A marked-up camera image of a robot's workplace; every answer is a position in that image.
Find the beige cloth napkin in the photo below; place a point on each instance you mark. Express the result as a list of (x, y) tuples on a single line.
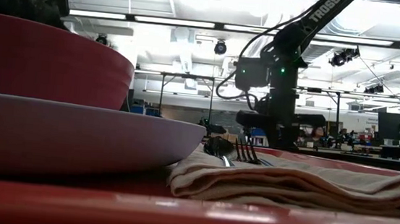
[(288, 185)]

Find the dark pink bowl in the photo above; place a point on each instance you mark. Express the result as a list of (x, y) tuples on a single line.
[(44, 62)]

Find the lavender round plate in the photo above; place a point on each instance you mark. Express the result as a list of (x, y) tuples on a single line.
[(74, 137)]

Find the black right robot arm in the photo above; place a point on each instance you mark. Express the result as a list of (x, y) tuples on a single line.
[(293, 37)]

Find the black background robot arm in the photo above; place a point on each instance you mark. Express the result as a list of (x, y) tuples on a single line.
[(213, 128)]

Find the red plastic serving tray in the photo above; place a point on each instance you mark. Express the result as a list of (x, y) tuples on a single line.
[(190, 220)]

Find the blue storage bin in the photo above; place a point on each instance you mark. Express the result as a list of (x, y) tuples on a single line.
[(258, 132)]

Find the person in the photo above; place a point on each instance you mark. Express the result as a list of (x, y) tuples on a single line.
[(318, 133)]

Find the black workstation frame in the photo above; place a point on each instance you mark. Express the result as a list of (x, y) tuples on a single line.
[(161, 94), (337, 109)]

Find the black ceiling-mounted camera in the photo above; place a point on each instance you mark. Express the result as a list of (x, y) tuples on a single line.
[(101, 40), (340, 59), (220, 47)]

